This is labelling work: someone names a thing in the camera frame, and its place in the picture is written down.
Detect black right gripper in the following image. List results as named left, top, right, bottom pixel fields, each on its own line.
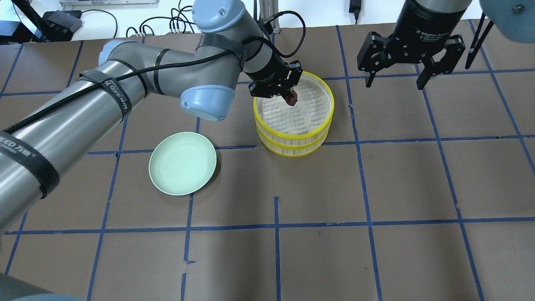
left=357, top=27, right=466, bottom=91

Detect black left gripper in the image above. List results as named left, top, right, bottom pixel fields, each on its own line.
left=249, top=61, right=303, bottom=99

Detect brown bun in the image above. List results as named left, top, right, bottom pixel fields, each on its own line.
left=283, top=91, right=298, bottom=107

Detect yellow steamer layer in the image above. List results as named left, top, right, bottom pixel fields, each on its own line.
left=253, top=72, right=335, bottom=135
left=256, top=120, right=331, bottom=158

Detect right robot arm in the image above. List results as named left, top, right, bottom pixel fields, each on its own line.
left=357, top=0, right=535, bottom=90

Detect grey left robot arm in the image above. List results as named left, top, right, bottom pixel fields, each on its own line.
left=1, top=0, right=306, bottom=234

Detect black power adapter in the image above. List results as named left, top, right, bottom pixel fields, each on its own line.
left=348, top=0, right=362, bottom=23

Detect light green plate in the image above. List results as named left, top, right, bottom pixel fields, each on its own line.
left=148, top=132, right=217, bottom=196

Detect black device on floor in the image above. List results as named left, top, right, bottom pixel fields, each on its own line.
left=0, top=10, right=82, bottom=45

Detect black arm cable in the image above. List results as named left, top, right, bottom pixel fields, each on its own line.
left=0, top=10, right=306, bottom=134

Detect aluminium frame post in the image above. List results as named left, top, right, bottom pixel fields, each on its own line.
left=256, top=0, right=280, bottom=34

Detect black floor cables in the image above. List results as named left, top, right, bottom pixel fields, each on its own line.
left=79, top=0, right=201, bottom=39

